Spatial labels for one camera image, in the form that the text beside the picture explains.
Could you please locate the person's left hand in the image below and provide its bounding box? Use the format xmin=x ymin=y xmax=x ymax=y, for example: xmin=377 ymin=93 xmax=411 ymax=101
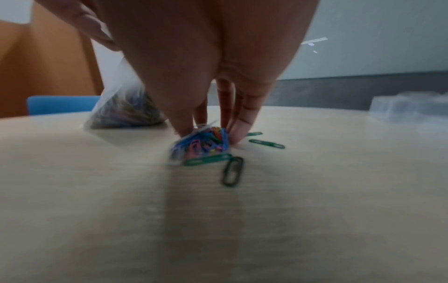
xmin=34 ymin=0 xmax=122 ymax=52

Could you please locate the heap of bagged paper clips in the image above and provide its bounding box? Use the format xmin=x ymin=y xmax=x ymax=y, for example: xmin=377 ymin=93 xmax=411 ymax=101
xmin=90 ymin=88 xmax=167 ymax=130

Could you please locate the pile of colourful paper clips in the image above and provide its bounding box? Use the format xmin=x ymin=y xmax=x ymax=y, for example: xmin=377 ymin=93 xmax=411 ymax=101
xmin=169 ymin=124 xmax=233 ymax=166

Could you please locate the clear plastic container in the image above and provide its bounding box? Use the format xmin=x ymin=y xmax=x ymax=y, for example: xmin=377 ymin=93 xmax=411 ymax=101
xmin=370 ymin=91 xmax=448 ymax=131

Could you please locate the dark green paper clip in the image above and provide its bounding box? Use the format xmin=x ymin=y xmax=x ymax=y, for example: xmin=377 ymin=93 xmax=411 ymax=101
xmin=220 ymin=156 xmax=245 ymax=187

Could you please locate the clear plastic bag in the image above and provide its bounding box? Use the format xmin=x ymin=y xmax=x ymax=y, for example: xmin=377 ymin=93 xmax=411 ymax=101
xmin=83 ymin=55 xmax=169 ymax=131

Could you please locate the orange wooden cabinet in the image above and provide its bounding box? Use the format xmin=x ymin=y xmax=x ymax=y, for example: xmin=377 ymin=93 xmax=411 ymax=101
xmin=0 ymin=2 xmax=105 ymax=118

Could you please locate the person's right hand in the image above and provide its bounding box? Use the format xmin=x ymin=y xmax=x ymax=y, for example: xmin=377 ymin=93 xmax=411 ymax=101
xmin=94 ymin=0 xmax=321 ymax=145

